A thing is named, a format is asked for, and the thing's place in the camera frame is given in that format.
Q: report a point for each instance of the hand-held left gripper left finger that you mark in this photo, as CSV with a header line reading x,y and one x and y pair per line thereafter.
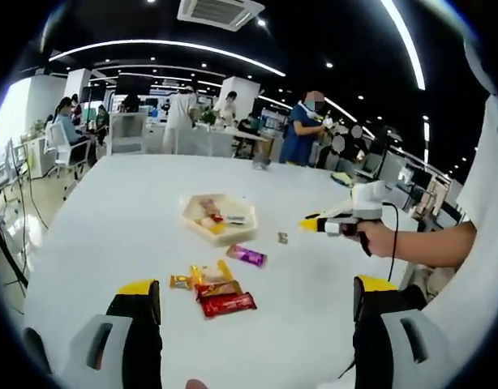
x,y
141,348

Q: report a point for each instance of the grey crumpled cloth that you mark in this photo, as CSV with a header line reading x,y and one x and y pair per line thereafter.
x,y
262,163

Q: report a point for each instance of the small gold food candy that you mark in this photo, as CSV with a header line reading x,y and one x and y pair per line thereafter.
x,y
180,282

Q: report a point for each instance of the white ceiling air conditioner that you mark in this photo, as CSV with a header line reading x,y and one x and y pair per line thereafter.
x,y
220,14

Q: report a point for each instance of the curved ceiling light strip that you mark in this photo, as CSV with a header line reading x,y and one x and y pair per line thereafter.
x,y
151,41
405,30

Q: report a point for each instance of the yellow clear food packet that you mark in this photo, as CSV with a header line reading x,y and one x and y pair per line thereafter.
x,y
212,275

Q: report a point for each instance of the small red food candy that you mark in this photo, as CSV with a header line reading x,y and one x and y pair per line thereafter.
x,y
216,218

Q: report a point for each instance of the green potted plant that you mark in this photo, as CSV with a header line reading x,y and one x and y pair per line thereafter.
x,y
37,126
209,117

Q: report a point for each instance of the beige hexagonal container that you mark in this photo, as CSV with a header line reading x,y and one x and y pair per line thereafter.
x,y
233,240

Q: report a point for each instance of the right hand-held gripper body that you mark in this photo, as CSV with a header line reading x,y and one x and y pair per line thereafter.
x,y
368,198

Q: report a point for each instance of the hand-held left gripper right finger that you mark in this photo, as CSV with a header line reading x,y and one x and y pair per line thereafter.
x,y
370,348

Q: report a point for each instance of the person's right hand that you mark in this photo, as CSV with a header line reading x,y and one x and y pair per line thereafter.
x,y
383,241

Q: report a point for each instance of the red brown food packet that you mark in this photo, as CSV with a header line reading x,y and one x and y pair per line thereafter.
x,y
220,289

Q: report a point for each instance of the long red food packet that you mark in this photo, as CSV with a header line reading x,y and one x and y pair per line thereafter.
x,y
228,304

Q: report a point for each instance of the white office chair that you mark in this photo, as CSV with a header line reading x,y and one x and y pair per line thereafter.
x,y
58,146
128,133

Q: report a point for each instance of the black tripod stand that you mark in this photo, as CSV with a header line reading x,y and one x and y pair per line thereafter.
x,y
12,259

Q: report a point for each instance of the person's left hand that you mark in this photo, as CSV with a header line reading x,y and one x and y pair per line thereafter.
x,y
197,385

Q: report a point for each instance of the blue yellow cloth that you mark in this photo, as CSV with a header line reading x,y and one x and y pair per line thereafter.
x,y
342,179

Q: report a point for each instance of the person's white shirt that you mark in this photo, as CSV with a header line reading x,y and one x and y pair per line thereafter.
x,y
468,316

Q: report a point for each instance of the small olive food packet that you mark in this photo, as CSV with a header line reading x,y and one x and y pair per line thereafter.
x,y
283,238

